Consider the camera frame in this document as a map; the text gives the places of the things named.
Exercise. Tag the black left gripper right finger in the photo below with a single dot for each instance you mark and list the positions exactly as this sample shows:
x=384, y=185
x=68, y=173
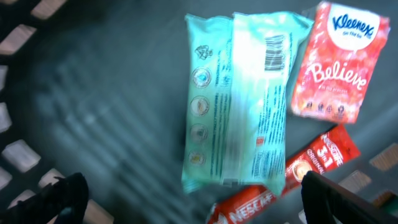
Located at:
x=325, y=202

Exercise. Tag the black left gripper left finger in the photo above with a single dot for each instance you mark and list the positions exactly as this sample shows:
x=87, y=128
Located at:
x=65, y=202

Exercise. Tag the red Nescafe coffee stick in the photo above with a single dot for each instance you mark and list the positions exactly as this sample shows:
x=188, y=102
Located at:
x=327, y=152

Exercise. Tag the red Kleenex tissue pack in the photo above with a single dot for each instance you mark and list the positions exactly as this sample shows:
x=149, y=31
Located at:
x=338, y=63

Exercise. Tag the teal wet wipes pack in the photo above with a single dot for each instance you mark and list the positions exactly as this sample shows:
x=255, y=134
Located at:
x=236, y=113

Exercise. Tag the grey plastic mesh basket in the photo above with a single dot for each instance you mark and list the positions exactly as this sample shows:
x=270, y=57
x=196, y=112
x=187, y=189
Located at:
x=100, y=87

